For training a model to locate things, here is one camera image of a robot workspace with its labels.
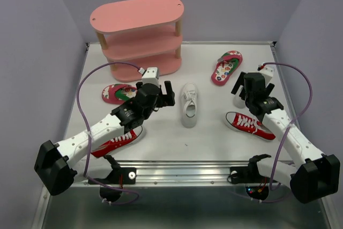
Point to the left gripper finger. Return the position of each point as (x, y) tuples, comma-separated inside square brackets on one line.
[(169, 90), (165, 100)]

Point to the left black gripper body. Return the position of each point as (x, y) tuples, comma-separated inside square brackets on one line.
[(146, 113)]

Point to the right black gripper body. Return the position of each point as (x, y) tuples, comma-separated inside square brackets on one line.
[(247, 99)]

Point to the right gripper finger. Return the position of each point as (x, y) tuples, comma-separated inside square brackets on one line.
[(269, 88), (239, 82)]

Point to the white sneaker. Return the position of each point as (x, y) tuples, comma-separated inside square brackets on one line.
[(237, 100), (189, 105)]

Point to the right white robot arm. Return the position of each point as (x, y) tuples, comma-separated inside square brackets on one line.
[(312, 175)]

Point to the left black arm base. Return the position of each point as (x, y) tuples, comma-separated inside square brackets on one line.
[(112, 190)]

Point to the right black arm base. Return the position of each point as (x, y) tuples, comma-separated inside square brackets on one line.
[(256, 183)]

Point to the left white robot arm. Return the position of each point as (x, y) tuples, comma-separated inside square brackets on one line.
[(55, 162)]

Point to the pink three-tier shoe shelf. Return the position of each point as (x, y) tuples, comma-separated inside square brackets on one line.
[(146, 33)]

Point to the pink patterned flip-flop right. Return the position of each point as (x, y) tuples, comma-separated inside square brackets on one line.
[(227, 64)]

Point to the pink patterned flip-flop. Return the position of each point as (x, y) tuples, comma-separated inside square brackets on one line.
[(227, 64), (118, 94)]

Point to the red canvas sneaker right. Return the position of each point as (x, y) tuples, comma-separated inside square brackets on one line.
[(243, 123)]

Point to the red canvas sneaker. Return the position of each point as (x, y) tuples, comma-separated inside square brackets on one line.
[(130, 138), (243, 123)]

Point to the pink patterned flip-flop left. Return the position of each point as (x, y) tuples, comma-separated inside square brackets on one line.
[(118, 94)]

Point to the red canvas sneaker left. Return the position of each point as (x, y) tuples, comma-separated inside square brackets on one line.
[(130, 138)]

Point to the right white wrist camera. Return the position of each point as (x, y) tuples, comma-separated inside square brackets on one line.
[(267, 72)]

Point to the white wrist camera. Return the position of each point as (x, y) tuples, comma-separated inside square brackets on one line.
[(267, 72), (150, 76)]

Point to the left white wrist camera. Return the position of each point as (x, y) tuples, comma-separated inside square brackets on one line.
[(150, 76)]

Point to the aluminium front rail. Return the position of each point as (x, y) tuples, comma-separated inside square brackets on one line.
[(172, 173)]

